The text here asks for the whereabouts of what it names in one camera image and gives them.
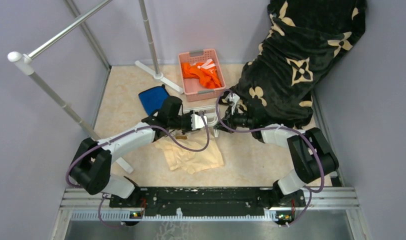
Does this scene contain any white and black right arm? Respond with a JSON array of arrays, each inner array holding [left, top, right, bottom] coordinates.
[[219, 105, 339, 206]]

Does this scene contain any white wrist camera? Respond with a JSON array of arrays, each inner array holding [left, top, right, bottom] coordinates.
[[191, 112, 208, 131], [226, 92, 240, 115]]

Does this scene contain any black floral blanket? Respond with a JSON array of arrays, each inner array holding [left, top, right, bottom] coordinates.
[[230, 0, 368, 129]]

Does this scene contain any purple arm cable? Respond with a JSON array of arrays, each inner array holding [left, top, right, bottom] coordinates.
[[214, 88, 325, 228], [65, 111, 211, 231]]

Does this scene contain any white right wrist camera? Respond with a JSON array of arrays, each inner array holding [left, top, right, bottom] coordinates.
[[226, 92, 240, 115]]

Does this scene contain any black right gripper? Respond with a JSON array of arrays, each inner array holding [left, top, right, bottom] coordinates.
[[214, 105, 254, 134]]

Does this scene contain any cream boxer underwear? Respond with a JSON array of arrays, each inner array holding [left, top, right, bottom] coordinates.
[[154, 131, 225, 175]]

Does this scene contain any white plastic clip hanger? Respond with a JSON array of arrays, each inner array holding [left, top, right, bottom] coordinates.
[[182, 105, 220, 138]]

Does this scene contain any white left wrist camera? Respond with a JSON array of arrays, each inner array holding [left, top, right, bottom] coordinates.
[[191, 112, 208, 131]]

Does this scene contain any pink plastic basket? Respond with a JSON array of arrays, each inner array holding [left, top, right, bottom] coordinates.
[[178, 48, 226, 102]]

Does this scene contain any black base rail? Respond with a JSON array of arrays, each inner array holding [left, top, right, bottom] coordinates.
[[109, 187, 306, 217]]

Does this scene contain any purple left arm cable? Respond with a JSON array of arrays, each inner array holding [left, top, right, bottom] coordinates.
[[65, 111, 211, 231]]

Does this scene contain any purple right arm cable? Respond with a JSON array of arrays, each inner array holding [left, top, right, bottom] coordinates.
[[214, 88, 325, 228]]

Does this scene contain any orange garment in basket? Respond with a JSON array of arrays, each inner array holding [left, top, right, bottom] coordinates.
[[181, 62, 222, 89]]

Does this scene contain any blue folded cloth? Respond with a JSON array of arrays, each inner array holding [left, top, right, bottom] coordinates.
[[138, 84, 170, 116]]

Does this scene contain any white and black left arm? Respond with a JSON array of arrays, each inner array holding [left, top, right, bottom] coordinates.
[[66, 96, 207, 207]]

